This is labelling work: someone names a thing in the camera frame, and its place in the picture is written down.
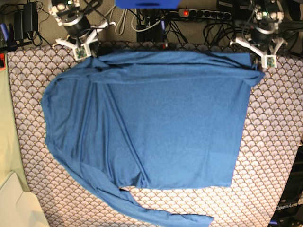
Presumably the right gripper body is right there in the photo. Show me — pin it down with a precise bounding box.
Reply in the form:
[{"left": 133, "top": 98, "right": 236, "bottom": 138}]
[{"left": 55, "top": 14, "right": 116, "bottom": 60}]

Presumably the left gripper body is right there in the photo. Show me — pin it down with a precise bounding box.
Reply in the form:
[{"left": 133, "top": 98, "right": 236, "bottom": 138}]
[{"left": 229, "top": 25, "right": 284, "bottom": 69}]

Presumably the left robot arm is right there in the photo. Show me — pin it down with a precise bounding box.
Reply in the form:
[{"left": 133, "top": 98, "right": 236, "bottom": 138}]
[{"left": 229, "top": 0, "right": 287, "bottom": 69}]

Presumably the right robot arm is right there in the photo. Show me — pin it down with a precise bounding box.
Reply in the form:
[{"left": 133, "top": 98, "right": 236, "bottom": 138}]
[{"left": 48, "top": 0, "right": 115, "bottom": 61}]

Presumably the black power strip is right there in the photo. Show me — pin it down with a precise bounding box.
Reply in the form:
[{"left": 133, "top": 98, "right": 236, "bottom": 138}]
[{"left": 178, "top": 9, "right": 232, "bottom": 21}]

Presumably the black power adapter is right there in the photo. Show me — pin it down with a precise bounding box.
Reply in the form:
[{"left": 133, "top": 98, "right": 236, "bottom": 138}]
[{"left": 14, "top": 2, "right": 38, "bottom": 41}]

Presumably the fan-patterned tablecloth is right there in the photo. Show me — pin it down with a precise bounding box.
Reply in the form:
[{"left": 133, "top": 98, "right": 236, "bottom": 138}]
[{"left": 7, "top": 46, "right": 303, "bottom": 227}]

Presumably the black OpenArm case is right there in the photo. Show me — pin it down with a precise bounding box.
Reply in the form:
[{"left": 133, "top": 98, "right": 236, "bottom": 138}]
[{"left": 269, "top": 145, "right": 303, "bottom": 227}]

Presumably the white plastic bin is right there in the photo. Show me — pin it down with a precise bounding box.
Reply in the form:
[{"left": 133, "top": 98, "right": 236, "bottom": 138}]
[{"left": 0, "top": 171, "right": 49, "bottom": 227}]

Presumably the white looped cable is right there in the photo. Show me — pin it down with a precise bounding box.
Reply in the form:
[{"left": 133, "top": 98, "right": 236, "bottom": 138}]
[{"left": 101, "top": 7, "right": 133, "bottom": 36}]

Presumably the blue handled clamp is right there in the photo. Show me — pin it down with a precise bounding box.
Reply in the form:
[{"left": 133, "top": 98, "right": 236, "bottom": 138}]
[{"left": 0, "top": 23, "right": 17, "bottom": 52}]

